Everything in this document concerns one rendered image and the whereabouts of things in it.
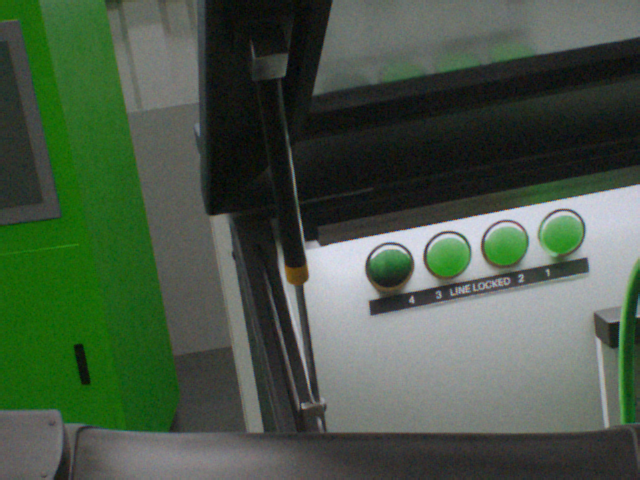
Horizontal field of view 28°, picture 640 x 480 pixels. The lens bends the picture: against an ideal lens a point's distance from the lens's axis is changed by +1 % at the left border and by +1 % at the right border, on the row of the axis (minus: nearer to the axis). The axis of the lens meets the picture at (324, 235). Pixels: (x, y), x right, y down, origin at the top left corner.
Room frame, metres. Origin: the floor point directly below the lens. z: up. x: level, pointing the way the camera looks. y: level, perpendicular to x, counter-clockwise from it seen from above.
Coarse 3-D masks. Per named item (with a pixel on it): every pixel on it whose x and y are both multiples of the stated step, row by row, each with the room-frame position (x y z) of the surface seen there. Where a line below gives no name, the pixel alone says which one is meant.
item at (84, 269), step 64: (0, 0) 3.37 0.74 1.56; (64, 0) 3.63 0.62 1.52; (0, 64) 3.36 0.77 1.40; (64, 64) 3.48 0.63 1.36; (0, 128) 3.36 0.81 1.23; (64, 128) 3.36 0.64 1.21; (128, 128) 4.13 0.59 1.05; (0, 192) 3.36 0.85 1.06; (64, 192) 3.36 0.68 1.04; (128, 192) 3.95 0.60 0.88; (0, 256) 3.37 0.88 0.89; (64, 256) 3.36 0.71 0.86; (128, 256) 3.77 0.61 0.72; (0, 320) 3.37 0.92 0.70; (64, 320) 3.36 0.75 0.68; (128, 320) 3.62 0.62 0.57; (0, 384) 3.38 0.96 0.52; (64, 384) 3.36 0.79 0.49; (128, 384) 3.47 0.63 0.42
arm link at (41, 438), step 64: (0, 448) 0.54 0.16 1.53; (64, 448) 0.55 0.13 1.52; (128, 448) 0.57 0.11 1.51; (192, 448) 0.57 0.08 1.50; (256, 448) 0.57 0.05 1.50; (320, 448) 0.57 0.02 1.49; (384, 448) 0.57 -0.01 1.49; (448, 448) 0.57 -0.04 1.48; (512, 448) 0.57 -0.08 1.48; (576, 448) 0.56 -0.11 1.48
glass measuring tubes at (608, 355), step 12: (600, 312) 1.22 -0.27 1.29; (612, 312) 1.22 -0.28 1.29; (636, 312) 1.21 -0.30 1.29; (600, 324) 1.21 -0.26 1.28; (612, 324) 1.19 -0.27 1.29; (636, 324) 1.20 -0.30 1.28; (600, 336) 1.21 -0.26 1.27; (612, 336) 1.19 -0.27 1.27; (636, 336) 1.20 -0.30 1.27; (600, 348) 1.22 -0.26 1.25; (612, 348) 1.19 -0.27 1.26; (636, 348) 1.22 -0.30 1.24; (600, 360) 1.22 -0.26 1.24; (612, 360) 1.22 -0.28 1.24; (636, 360) 1.22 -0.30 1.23; (600, 372) 1.23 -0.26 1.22; (612, 372) 1.22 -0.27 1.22; (636, 372) 1.22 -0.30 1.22; (612, 384) 1.22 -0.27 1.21; (636, 384) 1.21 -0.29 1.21; (612, 396) 1.22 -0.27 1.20; (636, 396) 1.20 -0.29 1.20; (612, 408) 1.22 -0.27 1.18; (636, 408) 1.20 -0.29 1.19; (612, 420) 1.22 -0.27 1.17; (636, 420) 1.20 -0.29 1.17
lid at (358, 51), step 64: (256, 0) 0.84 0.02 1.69; (320, 0) 0.82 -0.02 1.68; (384, 0) 0.89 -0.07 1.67; (448, 0) 0.91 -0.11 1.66; (512, 0) 0.93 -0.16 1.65; (576, 0) 0.96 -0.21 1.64; (256, 64) 0.83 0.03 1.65; (320, 64) 0.96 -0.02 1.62; (384, 64) 0.99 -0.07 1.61; (448, 64) 1.02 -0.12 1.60; (512, 64) 1.05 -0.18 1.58; (576, 64) 1.09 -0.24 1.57; (256, 128) 1.11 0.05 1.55; (320, 128) 1.05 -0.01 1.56; (384, 128) 1.08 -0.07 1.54; (448, 128) 1.11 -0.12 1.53; (512, 128) 1.15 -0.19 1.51; (576, 128) 1.20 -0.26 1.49; (256, 192) 1.16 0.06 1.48; (320, 192) 1.21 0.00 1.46
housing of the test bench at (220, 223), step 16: (592, 144) 1.28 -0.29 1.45; (608, 144) 1.28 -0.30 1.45; (512, 160) 1.26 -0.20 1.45; (432, 176) 1.25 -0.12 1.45; (256, 208) 1.22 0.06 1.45; (272, 208) 1.23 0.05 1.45; (224, 224) 1.25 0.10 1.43; (224, 240) 1.31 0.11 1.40; (224, 256) 1.36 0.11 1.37; (224, 272) 1.41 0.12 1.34; (224, 288) 1.46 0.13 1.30; (240, 304) 1.23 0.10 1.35; (240, 320) 1.28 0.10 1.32; (240, 336) 1.32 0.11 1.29; (240, 352) 1.37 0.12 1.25; (240, 368) 1.42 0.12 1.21; (240, 384) 1.46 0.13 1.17; (256, 400) 1.23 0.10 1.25; (256, 416) 1.28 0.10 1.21
